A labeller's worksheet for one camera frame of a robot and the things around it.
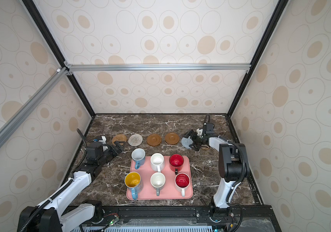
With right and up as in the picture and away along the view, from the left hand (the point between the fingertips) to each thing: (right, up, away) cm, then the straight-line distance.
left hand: (124, 143), depth 83 cm
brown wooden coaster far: (+28, +1, +22) cm, 36 cm away
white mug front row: (+19, -21, 0) cm, 29 cm away
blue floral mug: (+7, -8, +6) cm, 12 cm away
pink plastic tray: (+13, -24, +3) cm, 28 cm away
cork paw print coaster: (+46, -2, -3) cm, 46 cm away
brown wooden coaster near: (+15, 0, +21) cm, 25 cm away
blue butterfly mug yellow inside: (+5, -22, -1) cm, 23 cm away
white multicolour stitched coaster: (+1, 0, +20) cm, 20 cm away
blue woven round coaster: (+38, -1, +20) cm, 43 cm away
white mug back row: (+19, -11, +1) cm, 22 cm away
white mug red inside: (+33, -23, +1) cm, 41 cm away
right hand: (+37, +2, +13) cm, 40 cm away
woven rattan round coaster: (-10, +2, +22) cm, 25 cm away
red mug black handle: (+30, -13, +9) cm, 34 cm away
